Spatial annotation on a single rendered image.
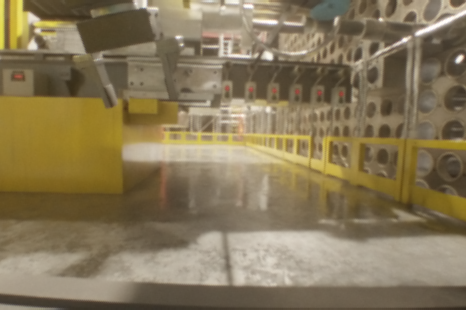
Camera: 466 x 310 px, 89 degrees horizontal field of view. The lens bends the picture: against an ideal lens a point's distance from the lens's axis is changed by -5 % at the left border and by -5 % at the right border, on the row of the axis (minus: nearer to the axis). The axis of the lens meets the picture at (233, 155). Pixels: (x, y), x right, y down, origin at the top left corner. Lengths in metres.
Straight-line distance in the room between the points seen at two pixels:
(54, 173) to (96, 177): 0.26
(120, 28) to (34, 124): 1.48
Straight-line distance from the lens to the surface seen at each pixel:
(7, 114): 2.00
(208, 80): 1.98
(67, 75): 2.17
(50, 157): 1.86
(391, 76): 2.92
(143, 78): 2.05
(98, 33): 0.50
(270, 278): 0.76
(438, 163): 2.81
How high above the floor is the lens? 0.39
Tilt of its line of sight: 5 degrees down
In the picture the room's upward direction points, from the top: 2 degrees clockwise
